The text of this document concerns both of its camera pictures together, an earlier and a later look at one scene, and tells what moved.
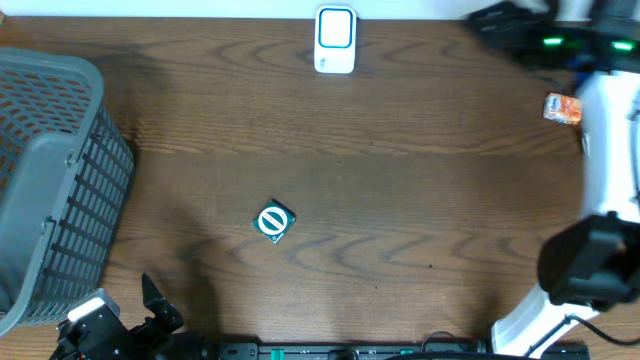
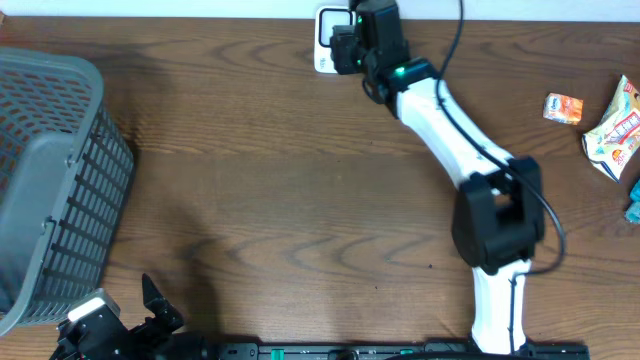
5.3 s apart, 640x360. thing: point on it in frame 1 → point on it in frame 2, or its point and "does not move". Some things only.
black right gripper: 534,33 → 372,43
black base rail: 387,351 does not move
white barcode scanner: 335,40 does not move
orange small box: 564,109 does not move
